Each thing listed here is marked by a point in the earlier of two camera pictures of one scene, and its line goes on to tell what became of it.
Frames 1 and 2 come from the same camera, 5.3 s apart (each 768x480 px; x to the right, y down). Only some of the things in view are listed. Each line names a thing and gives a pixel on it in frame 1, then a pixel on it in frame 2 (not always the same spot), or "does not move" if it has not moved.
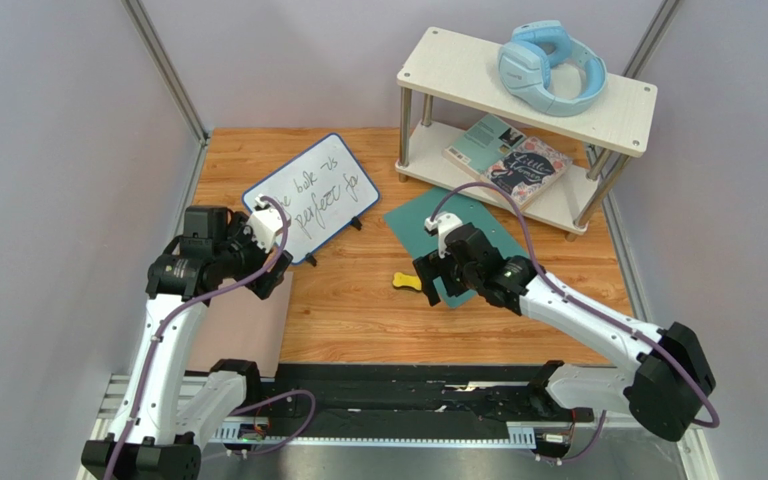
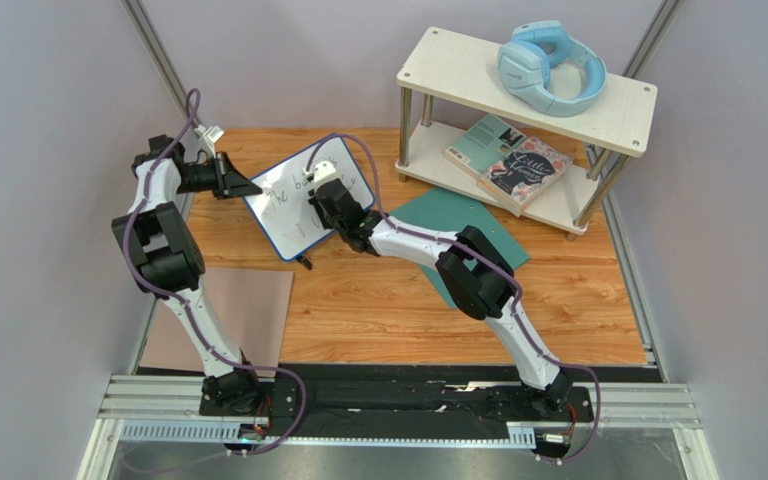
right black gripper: x=432 y=274 to x=324 y=199
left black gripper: x=238 y=233 to x=229 y=181
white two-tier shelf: x=463 y=125 does not move
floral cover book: x=528 y=171 does not move
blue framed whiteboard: x=323 y=188 does not move
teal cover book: x=481 y=146 does not move
